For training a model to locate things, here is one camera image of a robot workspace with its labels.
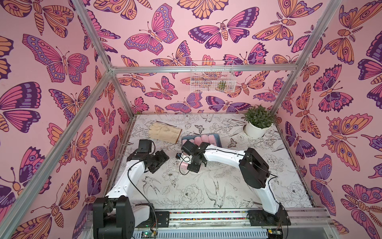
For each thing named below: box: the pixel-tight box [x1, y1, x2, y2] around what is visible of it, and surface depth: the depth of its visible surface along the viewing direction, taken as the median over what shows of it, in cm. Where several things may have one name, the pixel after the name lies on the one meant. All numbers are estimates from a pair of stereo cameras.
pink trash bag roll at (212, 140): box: [207, 134, 217, 147], surface depth 103 cm
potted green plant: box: [240, 103, 275, 139], surface depth 96 cm
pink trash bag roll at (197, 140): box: [193, 136, 202, 146], surface depth 103 cm
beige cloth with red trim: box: [148, 120, 183, 144], surface depth 111 cm
